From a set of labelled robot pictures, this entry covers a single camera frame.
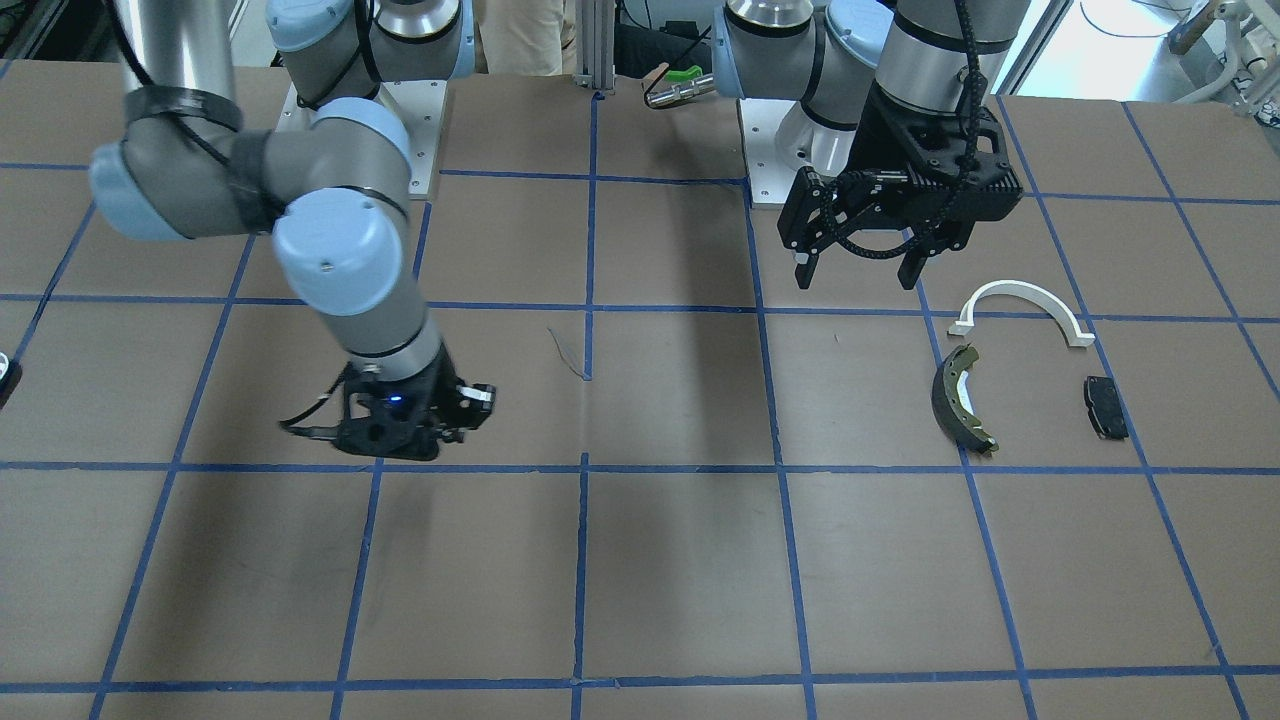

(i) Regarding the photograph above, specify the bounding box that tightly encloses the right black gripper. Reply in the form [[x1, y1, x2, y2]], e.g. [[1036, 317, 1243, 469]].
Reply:
[[333, 352, 497, 462]]

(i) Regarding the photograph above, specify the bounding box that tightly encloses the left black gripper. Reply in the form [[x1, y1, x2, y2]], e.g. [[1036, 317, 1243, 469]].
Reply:
[[777, 85, 1024, 290]]

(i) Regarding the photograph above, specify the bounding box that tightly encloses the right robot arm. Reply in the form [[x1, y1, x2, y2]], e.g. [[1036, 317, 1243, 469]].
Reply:
[[88, 1, 497, 461]]

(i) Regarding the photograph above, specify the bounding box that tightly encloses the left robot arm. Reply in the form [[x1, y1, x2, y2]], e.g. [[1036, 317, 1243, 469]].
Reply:
[[712, 1, 1029, 290]]

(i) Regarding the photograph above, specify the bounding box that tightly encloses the green brake shoe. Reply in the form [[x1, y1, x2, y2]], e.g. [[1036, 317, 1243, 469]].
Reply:
[[931, 345, 998, 455]]

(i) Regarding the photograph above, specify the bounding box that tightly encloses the black brake pad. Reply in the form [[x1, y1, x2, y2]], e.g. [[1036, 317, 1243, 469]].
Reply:
[[1083, 375, 1130, 439]]

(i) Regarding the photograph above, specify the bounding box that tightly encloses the seated person in beige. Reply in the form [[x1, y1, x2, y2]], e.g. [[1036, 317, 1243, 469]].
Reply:
[[474, 1, 572, 77]]

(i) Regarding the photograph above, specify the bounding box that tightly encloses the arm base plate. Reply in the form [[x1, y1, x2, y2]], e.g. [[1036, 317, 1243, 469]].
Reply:
[[275, 79, 448, 201], [739, 99, 855, 209]]

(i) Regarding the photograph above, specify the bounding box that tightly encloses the white curved plastic bracket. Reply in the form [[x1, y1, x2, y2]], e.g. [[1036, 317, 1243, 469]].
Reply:
[[947, 279, 1097, 348]]

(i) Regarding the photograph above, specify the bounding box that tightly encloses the aluminium frame post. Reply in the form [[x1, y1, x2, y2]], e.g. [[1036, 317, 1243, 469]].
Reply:
[[572, 0, 618, 95]]

